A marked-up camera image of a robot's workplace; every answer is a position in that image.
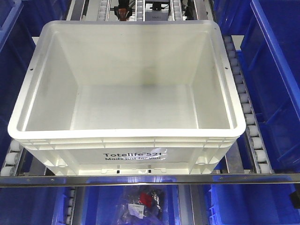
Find white roller track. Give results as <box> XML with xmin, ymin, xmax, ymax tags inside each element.
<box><xmin>0</xmin><ymin>139</ymin><xmax>26</xmax><ymax>177</ymax></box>
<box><xmin>223</xmin><ymin>36</ymin><xmax>274</xmax><ymax>174</ymax></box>

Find right white roller track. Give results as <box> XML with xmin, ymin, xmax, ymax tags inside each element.
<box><xmin>223</xmin><ymin>36</ymin><xmax>274</xmax><ymax>174</ymax></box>

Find blue bin left shelf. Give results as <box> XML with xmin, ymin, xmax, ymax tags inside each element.
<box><xmin>0</xmin><ymin>0</ymin><xmax>36</xmax><ymax>165</ymax></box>

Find rear roller tracks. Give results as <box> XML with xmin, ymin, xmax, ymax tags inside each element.
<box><xmin>66</xmin><ymin>0</ymin><xmax>215</xmax><ymax>22</ymax></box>

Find steel shelf front rail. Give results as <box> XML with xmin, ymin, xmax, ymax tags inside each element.
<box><xmin>0</xmin><ymin>173</ymin><xmax>300</xmax><ymax>188</ymax></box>

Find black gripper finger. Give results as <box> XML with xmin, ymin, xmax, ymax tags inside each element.
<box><xmin>289</xmin><ymin>191</ymin><xmax>300</xmax><ymax>208</ymax></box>

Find blue bin lower right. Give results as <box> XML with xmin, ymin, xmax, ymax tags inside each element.
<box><xmin>204</xmin><ymin>184</ymin><xmax>300</xmax><ymax>225</ymax></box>

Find blue bin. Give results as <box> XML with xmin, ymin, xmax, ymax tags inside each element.
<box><xmin>0</xmin><ymin>187</ymin><xmax>71</xmax><ymax>225</ymax></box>
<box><xmin>204</xmin><ymin>184</ymin><xmax>300</xmax><ymax>225</ymax></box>
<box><xmin>80</xmin><ymin>185</ymin><xmax>180</xmax><ymax>225</ymax></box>

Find blue bin lower left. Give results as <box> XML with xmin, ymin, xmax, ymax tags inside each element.
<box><xmin>0</xmin><ymin>187</ymin><xmax>71</xmax><ymax>225</ymax></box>

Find blue bin right shelf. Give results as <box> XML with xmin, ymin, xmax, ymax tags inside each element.
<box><xmin>241</xmin><ymin>0</ymin><xmax>300</xmax><ymax>173</ymax></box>

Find white plastic tote crate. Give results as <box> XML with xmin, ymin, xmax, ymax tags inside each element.
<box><xmin>8</xmin><ymin>20</ymin><xmax>246</xmax><ymax>176</ymax></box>

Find blue bin shelf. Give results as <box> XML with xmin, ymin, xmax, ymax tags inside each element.
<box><xmin>241</xmin><ymin>0</ymin><xmax>300</xmax><ymax>173</ymax></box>
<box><xmin>0</xmin><ymin>0</ymin><xmax>36</xmax><ymax>165</ymax></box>

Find plastic bag of parts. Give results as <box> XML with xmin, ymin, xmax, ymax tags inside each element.
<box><xmin>114</xmin><ymin>185</ymin><xmax>165</xmax><ymax>225</ymax></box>

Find blue bin lower middle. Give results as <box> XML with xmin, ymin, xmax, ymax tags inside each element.
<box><xmin>80</xmin><ymin>185</ymin><xmax>180</xmax><ymax>225</ymax></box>

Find left white roller track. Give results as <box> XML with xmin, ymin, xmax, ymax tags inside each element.
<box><xmin>0</xmin><ymin>139</ymin><xmax>26</xmax><ymax>177</ymax></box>

